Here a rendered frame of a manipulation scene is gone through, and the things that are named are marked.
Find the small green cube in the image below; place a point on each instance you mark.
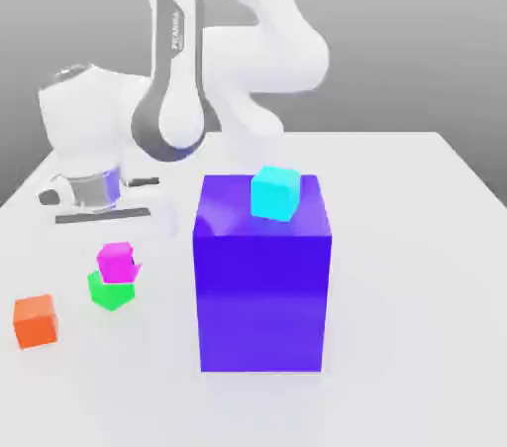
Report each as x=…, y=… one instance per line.
x=111, y=294

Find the small magenta cube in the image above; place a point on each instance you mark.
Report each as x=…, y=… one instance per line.
x=115, y=262

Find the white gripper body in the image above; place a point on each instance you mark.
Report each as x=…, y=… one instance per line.
x=119, y=217

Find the small orange cube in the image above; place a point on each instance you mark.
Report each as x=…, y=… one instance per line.
x=35, y=322

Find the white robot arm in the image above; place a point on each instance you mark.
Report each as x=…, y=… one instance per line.
x=273, y=58

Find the small cyan cube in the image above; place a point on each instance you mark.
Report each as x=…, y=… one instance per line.
x=275, y=193

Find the large blue box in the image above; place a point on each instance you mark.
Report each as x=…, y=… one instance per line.
x=261, y=296

